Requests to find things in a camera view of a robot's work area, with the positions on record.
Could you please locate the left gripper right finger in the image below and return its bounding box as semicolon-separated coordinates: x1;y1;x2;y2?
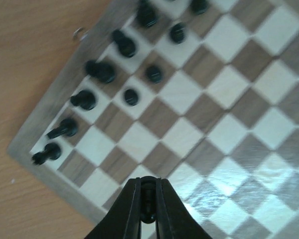
155;178;211;239

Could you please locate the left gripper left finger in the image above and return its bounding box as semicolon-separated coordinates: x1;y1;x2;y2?
85;178;142;239

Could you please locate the black pawn chess piece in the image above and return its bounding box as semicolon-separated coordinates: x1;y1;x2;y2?
31;142;62;165
145;65;163;84
140;176;156;224
46;118;78;139
85;60;116;84
124;89;139;107

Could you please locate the black bishop chess piece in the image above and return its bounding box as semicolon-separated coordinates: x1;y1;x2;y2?
112;29;137;58

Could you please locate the black knight chess piece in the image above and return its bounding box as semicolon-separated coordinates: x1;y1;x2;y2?
136;0;157;28

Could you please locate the black rook chess piece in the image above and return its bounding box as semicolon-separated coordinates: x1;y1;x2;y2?
190;0;209;15

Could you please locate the wooden chess board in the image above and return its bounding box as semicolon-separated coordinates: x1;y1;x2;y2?
7;0;299;239

